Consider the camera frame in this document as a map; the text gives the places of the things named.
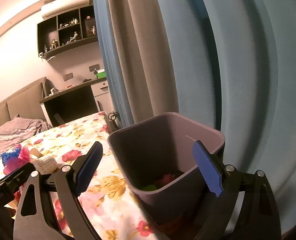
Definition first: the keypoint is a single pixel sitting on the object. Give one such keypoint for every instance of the blue foam net sleeve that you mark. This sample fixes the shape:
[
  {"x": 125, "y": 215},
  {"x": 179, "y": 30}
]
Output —
[{"x": 11, "y": 153}]

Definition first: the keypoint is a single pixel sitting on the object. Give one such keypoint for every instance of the dark wooden desk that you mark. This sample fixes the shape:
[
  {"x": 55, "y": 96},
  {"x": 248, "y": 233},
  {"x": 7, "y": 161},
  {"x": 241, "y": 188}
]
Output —
[{"x": 75, "y": 102}]

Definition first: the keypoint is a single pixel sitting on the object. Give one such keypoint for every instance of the white drawer cabinet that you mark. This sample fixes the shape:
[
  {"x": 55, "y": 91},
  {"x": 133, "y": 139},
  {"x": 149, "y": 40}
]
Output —
[{"x": 102, "y": 97}]

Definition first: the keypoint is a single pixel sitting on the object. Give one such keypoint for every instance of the blue and grey curtain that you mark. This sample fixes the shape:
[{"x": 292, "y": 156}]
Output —
[{"x": 229, "y": 64}]

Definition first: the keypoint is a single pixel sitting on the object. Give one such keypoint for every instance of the grey upholstered headboard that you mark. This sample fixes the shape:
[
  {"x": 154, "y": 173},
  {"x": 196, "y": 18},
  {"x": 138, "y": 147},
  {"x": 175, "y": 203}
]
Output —
[{"x": 25, "y": 102}]

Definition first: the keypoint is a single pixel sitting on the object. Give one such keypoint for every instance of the green box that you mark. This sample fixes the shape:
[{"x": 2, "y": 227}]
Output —
[{"x": 101, "y": 73}]

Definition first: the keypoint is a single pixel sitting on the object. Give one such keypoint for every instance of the white air conditioner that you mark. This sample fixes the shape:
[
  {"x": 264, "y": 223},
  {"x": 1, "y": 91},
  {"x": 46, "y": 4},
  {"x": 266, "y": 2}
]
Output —
[{"x": 60, "y": 6}]

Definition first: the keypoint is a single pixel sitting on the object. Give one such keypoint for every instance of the floral bed sheet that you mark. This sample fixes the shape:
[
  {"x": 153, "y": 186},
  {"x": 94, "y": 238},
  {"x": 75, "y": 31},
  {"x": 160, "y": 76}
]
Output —
[{"x": 108, "y": 202}]

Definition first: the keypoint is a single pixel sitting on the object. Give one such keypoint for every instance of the purple plastic trash bin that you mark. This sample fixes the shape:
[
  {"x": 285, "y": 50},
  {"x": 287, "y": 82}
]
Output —
[{"x": 160, "y": 145}]

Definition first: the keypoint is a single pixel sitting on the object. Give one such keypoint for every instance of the green foam net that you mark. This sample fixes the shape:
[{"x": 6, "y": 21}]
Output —
[{"x": 149, "y": 188}]

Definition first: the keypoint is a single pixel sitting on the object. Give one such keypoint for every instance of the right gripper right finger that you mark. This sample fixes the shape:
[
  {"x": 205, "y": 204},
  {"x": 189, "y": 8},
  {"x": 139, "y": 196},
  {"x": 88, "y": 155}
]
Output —
[{"x": 258, "y": 217}]

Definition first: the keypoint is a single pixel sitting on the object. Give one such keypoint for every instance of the dark wall shelf unit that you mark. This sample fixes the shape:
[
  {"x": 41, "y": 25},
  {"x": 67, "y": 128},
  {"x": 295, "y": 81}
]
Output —
[{"x": 66, "y": 31}]

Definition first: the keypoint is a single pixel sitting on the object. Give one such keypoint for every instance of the white grid paper cup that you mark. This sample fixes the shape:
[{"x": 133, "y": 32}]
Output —
[{"x": 45, "y": 165}]

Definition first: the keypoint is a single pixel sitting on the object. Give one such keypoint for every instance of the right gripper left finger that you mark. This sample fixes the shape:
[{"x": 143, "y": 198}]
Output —
[{"x": 36, "y": 217}]

